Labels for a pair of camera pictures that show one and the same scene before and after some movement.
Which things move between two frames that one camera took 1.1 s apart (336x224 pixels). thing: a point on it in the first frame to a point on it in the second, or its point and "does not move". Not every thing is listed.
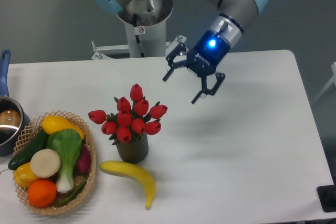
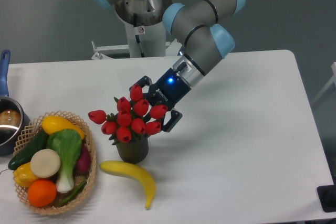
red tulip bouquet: (130, 119) does not move
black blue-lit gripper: (202, 59) to (168, 90)
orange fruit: (42, 193) does not move
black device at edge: (327, 196) does not move
